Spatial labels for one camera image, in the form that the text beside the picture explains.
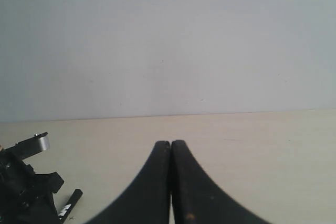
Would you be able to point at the black and white marker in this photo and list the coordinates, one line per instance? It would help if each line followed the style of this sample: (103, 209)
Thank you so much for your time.
(69, 206)

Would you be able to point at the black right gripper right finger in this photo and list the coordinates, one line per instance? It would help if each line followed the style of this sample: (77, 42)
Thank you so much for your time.
(196, 198)

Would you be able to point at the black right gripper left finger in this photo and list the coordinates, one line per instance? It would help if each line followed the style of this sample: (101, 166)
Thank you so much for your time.
(147, 199)

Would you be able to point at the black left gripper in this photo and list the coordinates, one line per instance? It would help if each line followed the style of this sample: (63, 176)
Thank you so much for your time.
(27, 197)

